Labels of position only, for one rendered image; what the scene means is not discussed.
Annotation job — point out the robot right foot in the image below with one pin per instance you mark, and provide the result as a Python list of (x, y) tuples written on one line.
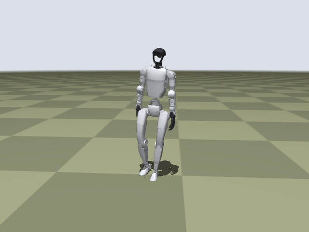
[(145, 170)]

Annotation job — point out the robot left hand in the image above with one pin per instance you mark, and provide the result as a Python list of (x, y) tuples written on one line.
[(172, 121)]

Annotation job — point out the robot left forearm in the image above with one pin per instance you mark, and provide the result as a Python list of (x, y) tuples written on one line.
[(172, 104)]

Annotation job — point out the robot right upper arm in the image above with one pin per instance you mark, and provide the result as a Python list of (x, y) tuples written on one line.
[(141, 87)]

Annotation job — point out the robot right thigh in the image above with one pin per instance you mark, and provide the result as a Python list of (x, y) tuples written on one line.
[(141, 126)]

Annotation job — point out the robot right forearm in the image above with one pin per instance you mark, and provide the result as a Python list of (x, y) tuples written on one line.
[(139, 99)]

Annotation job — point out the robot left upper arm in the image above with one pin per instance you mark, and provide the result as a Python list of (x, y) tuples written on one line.
[(171, 76)]

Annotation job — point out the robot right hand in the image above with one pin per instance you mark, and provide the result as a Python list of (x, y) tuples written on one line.
[(137, 109)]

